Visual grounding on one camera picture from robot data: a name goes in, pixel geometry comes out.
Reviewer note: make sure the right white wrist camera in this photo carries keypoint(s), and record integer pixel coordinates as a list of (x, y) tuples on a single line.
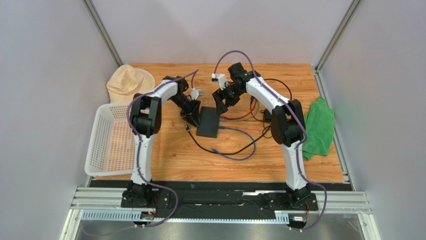
[(221, 79)]

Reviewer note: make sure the aluminium front rail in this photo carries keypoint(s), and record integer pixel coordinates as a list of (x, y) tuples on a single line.
[(94, 204)]

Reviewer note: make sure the white plastic basket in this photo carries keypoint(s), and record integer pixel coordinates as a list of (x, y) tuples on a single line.
[(111, 149)]

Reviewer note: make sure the beige bucket hat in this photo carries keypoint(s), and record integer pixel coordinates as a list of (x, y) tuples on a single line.
[(127, 81)]

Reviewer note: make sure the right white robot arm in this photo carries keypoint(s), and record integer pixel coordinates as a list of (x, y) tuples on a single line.
[(287, 123)]

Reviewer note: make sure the black network switch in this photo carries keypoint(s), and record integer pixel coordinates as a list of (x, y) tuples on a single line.
[(209, 123)]

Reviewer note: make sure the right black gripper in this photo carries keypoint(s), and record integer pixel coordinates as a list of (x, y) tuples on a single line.
[(220, 98)]

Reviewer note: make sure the black power adapter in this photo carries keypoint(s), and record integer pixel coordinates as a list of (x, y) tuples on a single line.
[(267, 116)]

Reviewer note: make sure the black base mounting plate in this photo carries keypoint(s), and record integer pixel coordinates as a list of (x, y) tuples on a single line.
[(218, 200)]

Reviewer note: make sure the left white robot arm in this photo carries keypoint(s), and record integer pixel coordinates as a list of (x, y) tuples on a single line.
[(144, 115)]

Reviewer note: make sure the green cloth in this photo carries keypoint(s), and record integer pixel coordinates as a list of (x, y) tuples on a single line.
[(320, 127)]

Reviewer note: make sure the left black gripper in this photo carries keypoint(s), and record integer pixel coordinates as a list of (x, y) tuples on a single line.
[(187, 115)]

